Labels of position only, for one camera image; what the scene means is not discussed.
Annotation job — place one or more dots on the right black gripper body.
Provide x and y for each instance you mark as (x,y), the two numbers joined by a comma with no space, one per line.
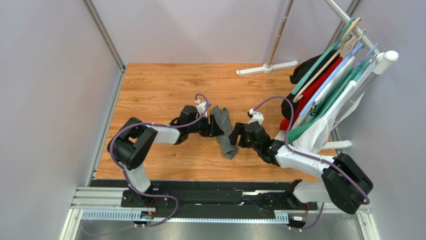
(242,135)

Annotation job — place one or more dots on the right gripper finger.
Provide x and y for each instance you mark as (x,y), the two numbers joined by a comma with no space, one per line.
(233,138)
(239,128)

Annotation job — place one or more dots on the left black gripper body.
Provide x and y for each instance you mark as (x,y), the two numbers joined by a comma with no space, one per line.
(202,127)

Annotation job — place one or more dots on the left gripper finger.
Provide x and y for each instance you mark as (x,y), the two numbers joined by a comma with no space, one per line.
(216,130)
(212,120)

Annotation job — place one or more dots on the grey felt napkin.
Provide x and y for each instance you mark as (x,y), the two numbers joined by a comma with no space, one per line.
(222,118)

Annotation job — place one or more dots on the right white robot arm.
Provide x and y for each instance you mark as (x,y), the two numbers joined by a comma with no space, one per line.
(342,182)

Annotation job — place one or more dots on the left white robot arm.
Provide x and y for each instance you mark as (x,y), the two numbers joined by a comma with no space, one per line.
(131,145)

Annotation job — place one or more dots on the white garment with green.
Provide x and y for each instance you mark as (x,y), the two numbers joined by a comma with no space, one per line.
(330,111)

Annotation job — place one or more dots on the black garment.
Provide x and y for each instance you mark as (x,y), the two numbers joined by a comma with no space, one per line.
(298,74)

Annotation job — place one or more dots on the wooden hanger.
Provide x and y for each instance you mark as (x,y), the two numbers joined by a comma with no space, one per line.
(343,40)

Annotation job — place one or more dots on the light blue hanger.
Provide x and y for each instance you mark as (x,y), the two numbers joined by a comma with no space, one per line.
(328,86)

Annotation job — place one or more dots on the teal hanger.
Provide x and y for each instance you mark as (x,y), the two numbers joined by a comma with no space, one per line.
(334,46)

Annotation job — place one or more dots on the white clothes rack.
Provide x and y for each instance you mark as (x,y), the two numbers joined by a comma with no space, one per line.
(368,53)

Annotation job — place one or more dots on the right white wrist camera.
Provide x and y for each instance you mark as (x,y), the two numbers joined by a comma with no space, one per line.
(255,116)

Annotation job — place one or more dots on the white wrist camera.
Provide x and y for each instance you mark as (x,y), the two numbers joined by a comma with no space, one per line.
(255,116)
(202,107)

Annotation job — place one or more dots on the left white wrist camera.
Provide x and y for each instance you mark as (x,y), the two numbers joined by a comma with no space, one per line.
(202,107)

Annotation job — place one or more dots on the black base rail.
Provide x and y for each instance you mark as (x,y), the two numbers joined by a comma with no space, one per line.
(217,199)

